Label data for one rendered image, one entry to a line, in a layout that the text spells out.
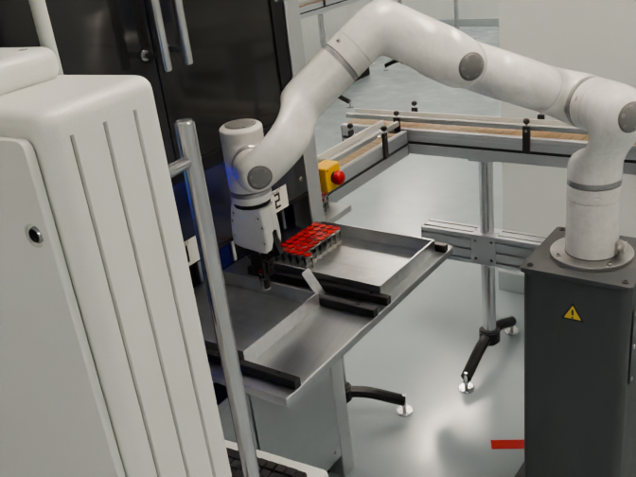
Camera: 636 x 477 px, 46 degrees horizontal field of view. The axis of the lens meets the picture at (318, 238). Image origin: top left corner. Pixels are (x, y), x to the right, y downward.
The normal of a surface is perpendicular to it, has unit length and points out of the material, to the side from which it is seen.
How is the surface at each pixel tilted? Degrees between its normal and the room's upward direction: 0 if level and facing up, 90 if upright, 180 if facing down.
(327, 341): 0
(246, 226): 92
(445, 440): 0
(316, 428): 90
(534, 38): 90
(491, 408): 0
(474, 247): 90
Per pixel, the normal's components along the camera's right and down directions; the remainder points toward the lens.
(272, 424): 0.82, 0.14
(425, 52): -0.37, 0.13
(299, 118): 0.72, -0.25
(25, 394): -0.49, 0.40
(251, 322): -0.11, -0.91
